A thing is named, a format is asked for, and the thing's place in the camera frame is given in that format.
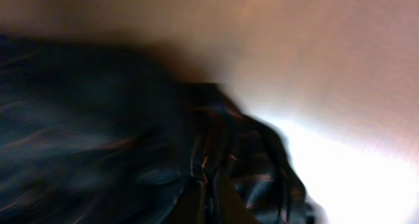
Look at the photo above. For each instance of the black patterned jersey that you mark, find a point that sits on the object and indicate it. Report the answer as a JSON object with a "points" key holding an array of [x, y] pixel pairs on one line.
{"points": [[93, 134]]}

